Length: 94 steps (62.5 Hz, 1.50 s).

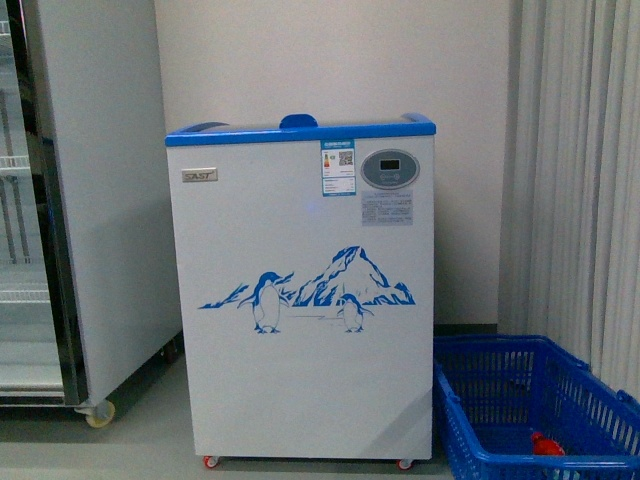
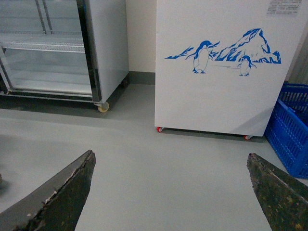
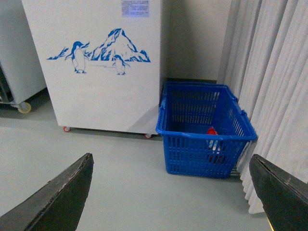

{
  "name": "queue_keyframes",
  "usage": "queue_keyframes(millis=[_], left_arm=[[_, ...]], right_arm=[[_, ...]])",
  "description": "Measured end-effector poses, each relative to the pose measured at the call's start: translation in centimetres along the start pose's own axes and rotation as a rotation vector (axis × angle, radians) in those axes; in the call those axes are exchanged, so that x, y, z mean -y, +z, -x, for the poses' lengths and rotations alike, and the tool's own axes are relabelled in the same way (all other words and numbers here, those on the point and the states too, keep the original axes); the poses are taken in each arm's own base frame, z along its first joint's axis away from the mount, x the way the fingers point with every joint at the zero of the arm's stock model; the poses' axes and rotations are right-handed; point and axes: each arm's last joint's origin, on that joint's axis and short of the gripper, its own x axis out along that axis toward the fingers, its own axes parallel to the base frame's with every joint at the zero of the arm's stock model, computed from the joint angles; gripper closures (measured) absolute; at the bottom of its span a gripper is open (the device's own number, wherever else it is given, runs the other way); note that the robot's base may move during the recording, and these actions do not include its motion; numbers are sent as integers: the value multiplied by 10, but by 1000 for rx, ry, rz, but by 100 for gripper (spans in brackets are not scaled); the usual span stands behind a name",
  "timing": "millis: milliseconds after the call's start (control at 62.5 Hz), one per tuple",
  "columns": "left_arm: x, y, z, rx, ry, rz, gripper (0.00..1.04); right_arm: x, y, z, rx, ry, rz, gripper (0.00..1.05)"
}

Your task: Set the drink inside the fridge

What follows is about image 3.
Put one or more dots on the white chest freezer with penguins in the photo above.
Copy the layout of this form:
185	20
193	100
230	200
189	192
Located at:
101	60

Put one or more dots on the blue plastic shopping basket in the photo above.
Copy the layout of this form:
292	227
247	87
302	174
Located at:
186	112

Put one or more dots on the red drink bottle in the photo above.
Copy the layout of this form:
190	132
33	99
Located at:
213	146

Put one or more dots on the white upright display fridge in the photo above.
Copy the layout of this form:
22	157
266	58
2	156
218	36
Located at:
21	75

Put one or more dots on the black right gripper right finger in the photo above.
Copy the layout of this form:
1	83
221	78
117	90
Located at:
284	197

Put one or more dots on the white vertical blinds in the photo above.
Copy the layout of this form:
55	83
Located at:
265	63

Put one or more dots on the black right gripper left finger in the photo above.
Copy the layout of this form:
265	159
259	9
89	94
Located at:
58	205

